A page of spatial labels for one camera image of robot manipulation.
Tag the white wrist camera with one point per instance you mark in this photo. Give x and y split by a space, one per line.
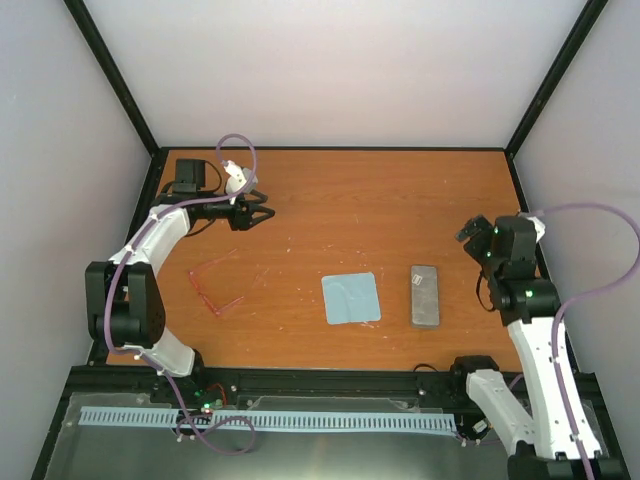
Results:
238 178
539 226

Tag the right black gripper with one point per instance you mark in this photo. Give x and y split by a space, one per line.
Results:
474 244

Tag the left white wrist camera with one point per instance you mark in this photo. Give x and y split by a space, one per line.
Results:
238 178

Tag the grey felt glasses case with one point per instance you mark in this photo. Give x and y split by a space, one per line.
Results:
425 311

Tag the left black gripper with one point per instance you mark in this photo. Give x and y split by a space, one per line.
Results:
241 218

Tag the red transparent sunglasses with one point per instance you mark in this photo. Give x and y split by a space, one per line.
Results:
213 288

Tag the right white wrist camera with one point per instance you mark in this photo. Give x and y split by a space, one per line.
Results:
539 226

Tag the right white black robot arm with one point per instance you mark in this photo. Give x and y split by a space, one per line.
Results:
554 424

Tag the light blue cleaning cloth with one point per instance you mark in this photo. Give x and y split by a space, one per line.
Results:
351 298

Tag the light blue slotted cable duct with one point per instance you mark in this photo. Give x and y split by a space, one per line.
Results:
274 421

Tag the black aluminium frame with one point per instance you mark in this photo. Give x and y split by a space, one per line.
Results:
96 376

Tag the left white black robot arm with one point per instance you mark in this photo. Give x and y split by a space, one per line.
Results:
124 306

